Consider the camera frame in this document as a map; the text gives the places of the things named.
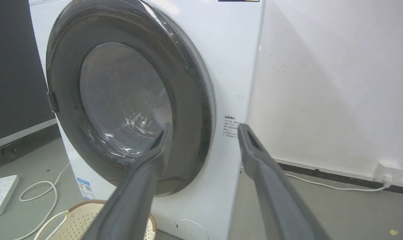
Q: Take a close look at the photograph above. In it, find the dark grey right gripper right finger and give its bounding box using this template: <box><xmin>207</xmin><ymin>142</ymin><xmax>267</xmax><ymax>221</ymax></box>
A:
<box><xmin>237</xmin><ymin>123</ymin><xmax>331</xmax><ymax>240</ymax></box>

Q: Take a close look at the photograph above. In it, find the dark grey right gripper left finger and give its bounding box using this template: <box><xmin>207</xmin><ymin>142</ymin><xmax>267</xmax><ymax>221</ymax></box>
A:
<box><xmin>82</xmin><ymin>123</ymin><xmax>173</xmax><ymax>240</ymax></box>

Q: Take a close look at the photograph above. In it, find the dark round washing machine door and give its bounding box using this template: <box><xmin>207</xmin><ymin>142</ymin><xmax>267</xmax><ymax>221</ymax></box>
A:
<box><xmin>46</xmin><ymin>0</ymin><xmax>214</xmax><ymax>197</ymax></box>

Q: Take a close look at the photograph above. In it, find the white front-load washing machine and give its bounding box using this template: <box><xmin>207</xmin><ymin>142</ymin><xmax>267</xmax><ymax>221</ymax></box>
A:
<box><xmin>29</xmin><ymin>0</ymin><xmax>266</xmax><ymax>240</ymax></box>

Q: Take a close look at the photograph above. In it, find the blue energy label sticker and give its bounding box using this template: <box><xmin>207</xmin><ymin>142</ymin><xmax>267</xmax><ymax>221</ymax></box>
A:
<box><xmin>76</xmin><ymin>177</ymin><xmax>95</xmax><ymax>200</ymax></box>

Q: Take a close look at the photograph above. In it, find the cream perforated laundry basket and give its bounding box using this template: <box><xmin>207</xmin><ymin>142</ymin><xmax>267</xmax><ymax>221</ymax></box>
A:
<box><xmin>34</xmin><ymin>199</ymin><xmax>157</xmax><ymax>240</ymax></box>

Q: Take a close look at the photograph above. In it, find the white text warning sticker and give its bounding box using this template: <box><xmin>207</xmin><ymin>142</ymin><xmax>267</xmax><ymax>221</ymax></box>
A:
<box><xmin>223</xmin><ymin>115</ymin><xmax>239</xmax><ymax>139</ymax></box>

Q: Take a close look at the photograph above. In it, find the black flight case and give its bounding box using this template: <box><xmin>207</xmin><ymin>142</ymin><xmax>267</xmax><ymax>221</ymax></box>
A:
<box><xmin>0</xmin><ymin>0</ymin><xmax>57</xmax><ymax>159</ymax></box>

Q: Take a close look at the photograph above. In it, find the white washing machine power cord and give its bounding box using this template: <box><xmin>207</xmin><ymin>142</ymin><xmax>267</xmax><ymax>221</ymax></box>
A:
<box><xmin>240</xmin><ymin>166</ymin><xmax>389</xmax><ymax>192</ymax></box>

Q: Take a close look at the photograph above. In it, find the white power strip cable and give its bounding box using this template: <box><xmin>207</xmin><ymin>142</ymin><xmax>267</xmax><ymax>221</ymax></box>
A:
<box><xmin>0</xmin><ymin>162</ymin><xmax>71</xmax><ymax>240</ymax></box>

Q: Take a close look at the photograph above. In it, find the white wall plug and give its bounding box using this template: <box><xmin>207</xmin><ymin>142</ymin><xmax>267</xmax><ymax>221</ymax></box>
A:
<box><xmin>373</xmin><ymin>160</ymin><xmax>403</xmax><ymax>184</ymax></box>

